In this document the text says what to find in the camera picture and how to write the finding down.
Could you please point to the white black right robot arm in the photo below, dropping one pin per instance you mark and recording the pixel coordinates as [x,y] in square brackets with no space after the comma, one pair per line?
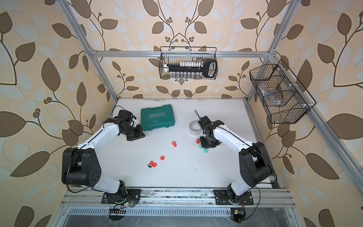
[254,163]

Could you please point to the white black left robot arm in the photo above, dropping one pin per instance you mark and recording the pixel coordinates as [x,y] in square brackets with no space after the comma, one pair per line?
[81,167]

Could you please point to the black wire basket wall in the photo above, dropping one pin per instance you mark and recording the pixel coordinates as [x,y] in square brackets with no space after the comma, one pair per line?
[297,99]
[176,54]

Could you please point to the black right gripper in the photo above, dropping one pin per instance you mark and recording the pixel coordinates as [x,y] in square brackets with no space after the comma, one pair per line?
[205,145]

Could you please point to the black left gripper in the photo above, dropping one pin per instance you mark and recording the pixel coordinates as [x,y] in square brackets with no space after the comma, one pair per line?
[138,134]

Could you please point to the black wire basket right wall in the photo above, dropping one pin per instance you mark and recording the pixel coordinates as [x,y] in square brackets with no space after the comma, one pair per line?
[297,99]

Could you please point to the black white tool in basket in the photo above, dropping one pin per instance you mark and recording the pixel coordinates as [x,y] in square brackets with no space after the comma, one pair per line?
[205,69]

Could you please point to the green plastic tool case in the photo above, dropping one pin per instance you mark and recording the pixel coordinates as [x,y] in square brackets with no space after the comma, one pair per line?
[157,117]

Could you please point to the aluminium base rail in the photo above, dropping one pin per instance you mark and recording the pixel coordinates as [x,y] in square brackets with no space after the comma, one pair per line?
[193,202]

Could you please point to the plastic bag in basket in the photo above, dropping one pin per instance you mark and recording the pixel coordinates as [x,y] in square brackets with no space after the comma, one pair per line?
[270,96]

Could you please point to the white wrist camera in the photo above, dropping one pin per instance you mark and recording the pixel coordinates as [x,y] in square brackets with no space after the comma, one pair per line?
[128,116]
[207,125]

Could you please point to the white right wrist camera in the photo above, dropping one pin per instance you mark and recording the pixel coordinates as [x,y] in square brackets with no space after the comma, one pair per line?
[207,125]

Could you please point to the black wire basket back wall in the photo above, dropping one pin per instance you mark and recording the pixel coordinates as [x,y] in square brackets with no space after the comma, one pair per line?
[176,54]

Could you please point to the clear packing tape roll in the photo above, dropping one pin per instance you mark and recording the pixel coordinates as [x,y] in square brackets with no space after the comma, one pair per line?
[195,128]

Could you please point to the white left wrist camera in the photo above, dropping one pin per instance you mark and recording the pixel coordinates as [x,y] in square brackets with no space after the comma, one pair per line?
[128,116]

